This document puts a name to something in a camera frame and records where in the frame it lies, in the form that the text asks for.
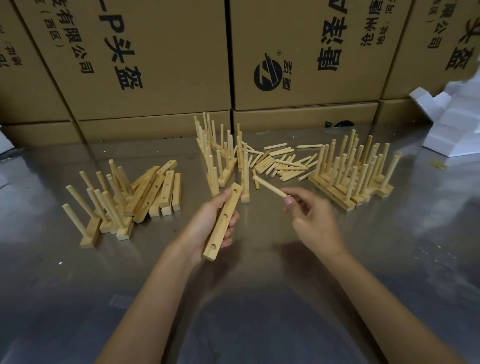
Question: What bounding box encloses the clear tape patch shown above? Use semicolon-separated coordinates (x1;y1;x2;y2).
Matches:
108;294;134;308

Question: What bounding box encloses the pile of drilled wooden bars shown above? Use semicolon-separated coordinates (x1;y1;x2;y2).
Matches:
124;160;182;225

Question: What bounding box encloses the stack of brown cardboard boxes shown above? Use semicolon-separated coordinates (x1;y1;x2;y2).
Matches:
0;0;480;147

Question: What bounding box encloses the stack of white foam blocks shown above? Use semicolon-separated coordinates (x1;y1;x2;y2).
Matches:
408;61;480;158
0;125;18;157

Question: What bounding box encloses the person's right forearm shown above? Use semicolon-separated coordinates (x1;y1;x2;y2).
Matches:
320;243;468;364

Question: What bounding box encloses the pile of wooden dowels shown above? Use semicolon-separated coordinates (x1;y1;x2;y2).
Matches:
243;141;324;183

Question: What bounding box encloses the person's left hand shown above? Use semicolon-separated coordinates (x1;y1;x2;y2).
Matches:
176;190;240;266

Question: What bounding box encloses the person's left forearm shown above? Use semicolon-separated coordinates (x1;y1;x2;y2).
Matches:
95;243;200;364

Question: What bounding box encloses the shiny metal table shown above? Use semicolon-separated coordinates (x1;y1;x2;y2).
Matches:
0;121;480;364

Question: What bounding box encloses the person's right hand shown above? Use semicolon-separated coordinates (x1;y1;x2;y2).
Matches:
281;187;350;260

